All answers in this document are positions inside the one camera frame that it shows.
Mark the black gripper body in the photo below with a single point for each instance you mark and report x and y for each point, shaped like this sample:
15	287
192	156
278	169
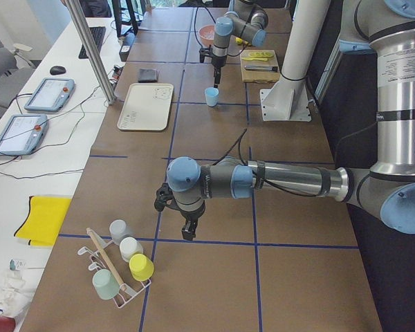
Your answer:
216	61
191	217

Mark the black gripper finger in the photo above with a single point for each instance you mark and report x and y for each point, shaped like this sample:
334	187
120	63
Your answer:
217	77
189	230

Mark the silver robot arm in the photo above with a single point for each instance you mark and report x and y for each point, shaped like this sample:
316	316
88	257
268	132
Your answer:
387	189
245	20

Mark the light blue plastic cup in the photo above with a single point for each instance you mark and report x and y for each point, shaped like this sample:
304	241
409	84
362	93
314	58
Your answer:
211	96

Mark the pink bowl of ice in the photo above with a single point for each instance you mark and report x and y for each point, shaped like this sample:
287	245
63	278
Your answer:
206	35

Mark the yellow plastic cup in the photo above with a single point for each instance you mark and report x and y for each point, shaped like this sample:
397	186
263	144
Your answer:
141	267

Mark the white plastic cup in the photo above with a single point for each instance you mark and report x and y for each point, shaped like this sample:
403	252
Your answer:
129	247

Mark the grey plastic cup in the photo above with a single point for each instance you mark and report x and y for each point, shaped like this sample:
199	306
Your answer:
119	230

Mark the green plastic cup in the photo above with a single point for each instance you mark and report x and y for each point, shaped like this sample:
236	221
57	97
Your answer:
105	284

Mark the wooden cutting board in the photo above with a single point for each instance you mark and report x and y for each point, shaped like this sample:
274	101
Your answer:
258	76

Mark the yellow plastic knife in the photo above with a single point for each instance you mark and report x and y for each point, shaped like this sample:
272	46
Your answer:
255	59

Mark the cream bear tray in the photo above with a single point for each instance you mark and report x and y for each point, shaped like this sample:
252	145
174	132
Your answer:
146	107

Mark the wooden rack stick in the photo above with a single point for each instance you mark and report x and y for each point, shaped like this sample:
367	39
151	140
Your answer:
101	245

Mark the yellow folded cloth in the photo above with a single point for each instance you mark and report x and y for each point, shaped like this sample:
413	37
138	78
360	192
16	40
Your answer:
46	215

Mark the black computer mouse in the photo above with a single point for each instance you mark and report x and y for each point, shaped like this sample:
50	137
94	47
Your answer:
57	70

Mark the upper teach pendant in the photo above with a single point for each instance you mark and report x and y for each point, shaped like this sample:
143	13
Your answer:
51	95

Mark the teach pendant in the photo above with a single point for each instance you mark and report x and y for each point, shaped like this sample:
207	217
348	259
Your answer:
51	95
23	133

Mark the lower teach pendant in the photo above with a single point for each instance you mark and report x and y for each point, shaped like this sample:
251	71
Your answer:
23	133

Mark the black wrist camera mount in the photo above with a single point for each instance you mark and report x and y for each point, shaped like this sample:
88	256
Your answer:
164	198

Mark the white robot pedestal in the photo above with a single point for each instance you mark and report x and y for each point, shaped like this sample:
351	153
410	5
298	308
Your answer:
287	99

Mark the white wire cup rack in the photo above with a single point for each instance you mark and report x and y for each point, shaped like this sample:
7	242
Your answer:
96	262

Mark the aluminium frame post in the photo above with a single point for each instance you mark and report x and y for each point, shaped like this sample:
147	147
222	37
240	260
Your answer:
84	32

